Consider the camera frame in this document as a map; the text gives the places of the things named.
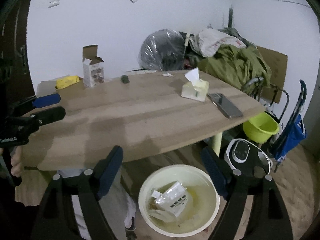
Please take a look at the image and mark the yellow plastic bag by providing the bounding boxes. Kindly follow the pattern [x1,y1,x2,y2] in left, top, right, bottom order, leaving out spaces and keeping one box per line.
[146,185,219,235]

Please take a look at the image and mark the white plastic pouch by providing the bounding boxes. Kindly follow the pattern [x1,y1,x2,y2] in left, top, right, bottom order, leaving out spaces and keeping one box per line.
[150,181,193,220]

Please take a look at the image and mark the clear plastic bag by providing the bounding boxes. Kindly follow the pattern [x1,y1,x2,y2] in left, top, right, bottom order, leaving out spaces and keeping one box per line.
[148,204,181,223]

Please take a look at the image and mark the cream trash bin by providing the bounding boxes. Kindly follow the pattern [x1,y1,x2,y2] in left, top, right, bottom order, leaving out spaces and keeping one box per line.
[138,165,220,238]

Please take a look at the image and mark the person's left hand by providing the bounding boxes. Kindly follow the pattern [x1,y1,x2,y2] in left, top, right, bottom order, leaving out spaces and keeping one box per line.
[10,146,24,178]

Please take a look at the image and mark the yellow bag in tray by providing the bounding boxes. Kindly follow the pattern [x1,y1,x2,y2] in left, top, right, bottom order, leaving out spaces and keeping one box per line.
[56,75,81,90]

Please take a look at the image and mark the brown cardboard tray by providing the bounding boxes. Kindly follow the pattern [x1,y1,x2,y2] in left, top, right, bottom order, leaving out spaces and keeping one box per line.
[54,77,85,93]

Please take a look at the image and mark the white open carton box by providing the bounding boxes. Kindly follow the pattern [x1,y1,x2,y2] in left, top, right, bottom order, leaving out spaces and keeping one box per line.
[82,44,104,87]

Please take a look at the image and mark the white foot bath machine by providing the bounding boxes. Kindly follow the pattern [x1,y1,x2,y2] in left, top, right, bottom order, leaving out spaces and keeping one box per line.
[223,138,272,180]

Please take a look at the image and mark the small dark green object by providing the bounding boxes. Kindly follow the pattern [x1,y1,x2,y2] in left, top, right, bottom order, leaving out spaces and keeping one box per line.
[120,75,130,84]

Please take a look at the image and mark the lime green plastic basin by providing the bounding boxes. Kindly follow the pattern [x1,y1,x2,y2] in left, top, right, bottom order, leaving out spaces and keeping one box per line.
[243,112,279,144]

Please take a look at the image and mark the blue shopping trolley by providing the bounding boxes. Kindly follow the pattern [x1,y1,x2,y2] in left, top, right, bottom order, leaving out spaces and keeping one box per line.
[272,80,307,172]

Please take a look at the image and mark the grey smartphone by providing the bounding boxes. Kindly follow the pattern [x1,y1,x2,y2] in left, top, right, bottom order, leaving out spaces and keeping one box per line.
[208,93,243,119]

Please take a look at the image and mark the small white wrapper scrap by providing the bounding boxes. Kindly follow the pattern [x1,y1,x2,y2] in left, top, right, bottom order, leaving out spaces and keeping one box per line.
[162,73,173,77]

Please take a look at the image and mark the fan wrapped in plastic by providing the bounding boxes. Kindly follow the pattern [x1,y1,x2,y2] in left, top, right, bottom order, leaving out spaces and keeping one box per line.
[138,29,185,72]

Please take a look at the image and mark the yellow tissue pack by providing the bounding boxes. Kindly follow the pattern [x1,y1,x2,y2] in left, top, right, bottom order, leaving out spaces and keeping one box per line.
[181,68,209,102]

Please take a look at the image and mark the brown cardboard sheet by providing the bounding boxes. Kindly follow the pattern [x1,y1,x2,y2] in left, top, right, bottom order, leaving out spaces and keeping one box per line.
[257,46,288,103]

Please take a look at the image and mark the olive green clothes pile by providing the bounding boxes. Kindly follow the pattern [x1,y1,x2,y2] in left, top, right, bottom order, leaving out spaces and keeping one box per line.
[186,27,272,93]

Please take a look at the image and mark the white printed plastic bag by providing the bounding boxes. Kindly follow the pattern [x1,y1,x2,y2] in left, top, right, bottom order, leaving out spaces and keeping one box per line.
[189,28,246,57]

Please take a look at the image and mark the white wall switch plate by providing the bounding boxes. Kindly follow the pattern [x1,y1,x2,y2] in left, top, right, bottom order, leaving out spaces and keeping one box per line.
[48,0,60,8]

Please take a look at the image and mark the black metal chair frame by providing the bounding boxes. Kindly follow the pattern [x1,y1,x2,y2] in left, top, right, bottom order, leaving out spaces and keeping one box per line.
[269,84,290,131]

